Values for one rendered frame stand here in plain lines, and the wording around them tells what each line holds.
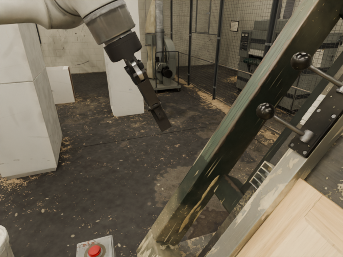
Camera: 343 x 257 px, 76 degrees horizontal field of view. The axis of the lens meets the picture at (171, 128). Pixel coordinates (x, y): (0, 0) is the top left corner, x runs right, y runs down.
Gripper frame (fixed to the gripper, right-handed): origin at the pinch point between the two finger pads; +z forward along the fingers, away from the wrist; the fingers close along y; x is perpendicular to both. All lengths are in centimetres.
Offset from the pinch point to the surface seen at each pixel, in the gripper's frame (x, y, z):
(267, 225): -8.7, -20.1, 28.0
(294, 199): -15.9, -21.4, 23.2
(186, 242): 14, 12, 60
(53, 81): 129, 464, 4
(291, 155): -21.0, -16.5, 16.9
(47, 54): 173, 781, -60
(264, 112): -18.7, -14.3, 4.5
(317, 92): -40.8, -5.5, 14.0
